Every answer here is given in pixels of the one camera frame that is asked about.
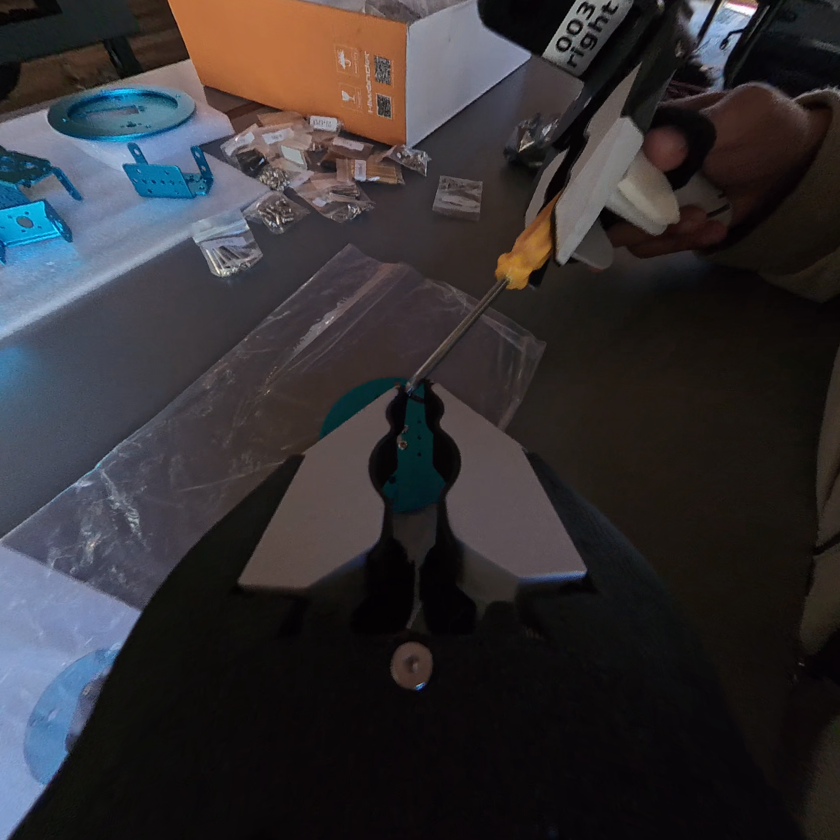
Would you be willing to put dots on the clear plastic bag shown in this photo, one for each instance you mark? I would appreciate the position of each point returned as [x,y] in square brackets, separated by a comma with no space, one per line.
[229,407]

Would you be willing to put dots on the orange cardboard box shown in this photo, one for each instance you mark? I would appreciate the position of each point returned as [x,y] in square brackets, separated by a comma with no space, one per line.
[275,52]

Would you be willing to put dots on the dark parts bag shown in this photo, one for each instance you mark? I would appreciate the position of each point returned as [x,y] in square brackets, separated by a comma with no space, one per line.
[528,141]

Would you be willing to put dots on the white foam sheet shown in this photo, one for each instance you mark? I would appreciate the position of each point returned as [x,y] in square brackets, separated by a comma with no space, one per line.
[131,229]

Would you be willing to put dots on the pile of small parts bags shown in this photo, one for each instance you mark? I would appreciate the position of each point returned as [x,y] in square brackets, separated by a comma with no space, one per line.
[328,164]

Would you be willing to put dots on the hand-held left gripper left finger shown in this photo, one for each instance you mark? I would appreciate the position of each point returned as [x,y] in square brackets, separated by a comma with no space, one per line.
[315,525]

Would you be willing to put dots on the person's beige jacket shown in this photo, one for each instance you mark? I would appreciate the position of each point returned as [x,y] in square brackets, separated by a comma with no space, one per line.
[828,492]

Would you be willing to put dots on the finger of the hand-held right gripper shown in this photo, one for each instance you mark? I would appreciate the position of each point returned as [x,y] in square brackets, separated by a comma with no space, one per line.
[590,197]
[548,190]

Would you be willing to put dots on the square bag of tiny screws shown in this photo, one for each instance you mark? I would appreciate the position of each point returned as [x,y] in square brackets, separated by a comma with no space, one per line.
[457,197]

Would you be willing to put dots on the bag of short silver screws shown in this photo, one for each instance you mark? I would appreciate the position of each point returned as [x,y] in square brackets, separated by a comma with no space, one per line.
[279,213]

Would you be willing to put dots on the person's right forearm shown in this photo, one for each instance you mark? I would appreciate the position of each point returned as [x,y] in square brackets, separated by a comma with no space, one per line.
[807,229]

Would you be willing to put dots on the bag of long screws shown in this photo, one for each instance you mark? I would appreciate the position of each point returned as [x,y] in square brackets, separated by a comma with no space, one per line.
[226,253]

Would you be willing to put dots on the teal round metal plate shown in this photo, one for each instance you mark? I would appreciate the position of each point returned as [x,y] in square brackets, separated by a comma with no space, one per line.
[413,472]

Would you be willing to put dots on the blue U-shaped bracket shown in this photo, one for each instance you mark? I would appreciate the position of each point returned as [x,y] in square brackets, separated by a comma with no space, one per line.
[164,180]

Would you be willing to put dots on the person's right hand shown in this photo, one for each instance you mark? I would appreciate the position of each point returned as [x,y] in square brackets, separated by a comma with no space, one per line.
[761,157]

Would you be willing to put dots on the assembly guide booklet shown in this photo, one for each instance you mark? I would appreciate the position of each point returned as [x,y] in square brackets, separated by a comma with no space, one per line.
[39,623]

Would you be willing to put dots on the grey desk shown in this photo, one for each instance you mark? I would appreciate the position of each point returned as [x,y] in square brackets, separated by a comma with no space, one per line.
[656,394]

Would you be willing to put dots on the dark blue metal bracket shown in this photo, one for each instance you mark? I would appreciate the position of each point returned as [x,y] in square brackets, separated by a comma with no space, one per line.
[26,170]

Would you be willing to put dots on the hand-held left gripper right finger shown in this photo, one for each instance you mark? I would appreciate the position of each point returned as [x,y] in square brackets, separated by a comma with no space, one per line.
[512,518]

